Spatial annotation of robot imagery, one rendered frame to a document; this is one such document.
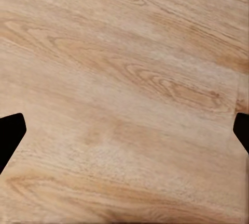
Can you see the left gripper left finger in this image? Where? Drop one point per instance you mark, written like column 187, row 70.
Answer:
column 12, row 130

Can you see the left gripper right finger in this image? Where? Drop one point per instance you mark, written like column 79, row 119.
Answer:
column 241, row 129

